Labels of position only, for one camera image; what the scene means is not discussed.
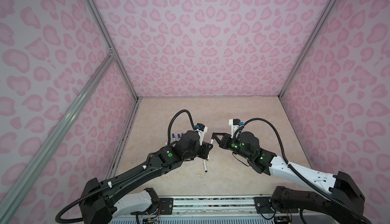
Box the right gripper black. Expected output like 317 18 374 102
211 134 253 162

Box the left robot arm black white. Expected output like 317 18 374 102
79 130 213 224

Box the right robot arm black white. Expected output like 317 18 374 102
212 132 370 224

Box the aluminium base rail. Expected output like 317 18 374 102
106 194 348 224

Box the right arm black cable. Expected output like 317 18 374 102
242 118 372 224

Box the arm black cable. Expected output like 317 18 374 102
242 118 372 224
54 109 196 224

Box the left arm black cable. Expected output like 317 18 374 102
54 109 196 224

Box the aluminium frame strut diagonal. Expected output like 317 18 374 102
1 52 116 224

